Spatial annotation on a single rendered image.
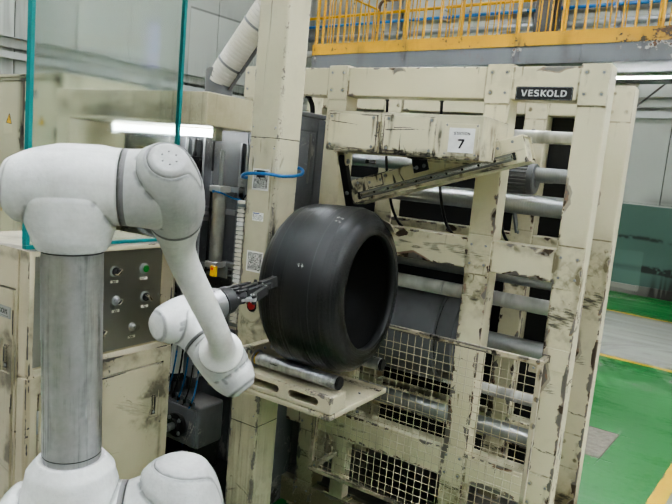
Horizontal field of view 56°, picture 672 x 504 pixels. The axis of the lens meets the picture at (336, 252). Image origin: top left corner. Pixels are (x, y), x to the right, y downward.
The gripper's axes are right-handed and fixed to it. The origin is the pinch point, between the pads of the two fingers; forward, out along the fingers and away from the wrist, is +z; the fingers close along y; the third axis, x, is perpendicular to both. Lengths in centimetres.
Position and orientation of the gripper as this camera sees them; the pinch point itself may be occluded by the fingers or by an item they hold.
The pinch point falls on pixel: (267, 283)
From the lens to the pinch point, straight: 185.4
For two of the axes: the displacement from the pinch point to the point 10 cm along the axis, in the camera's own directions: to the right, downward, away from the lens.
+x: -0.2, 9.7, 2.6
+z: 5.5, -2.1, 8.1
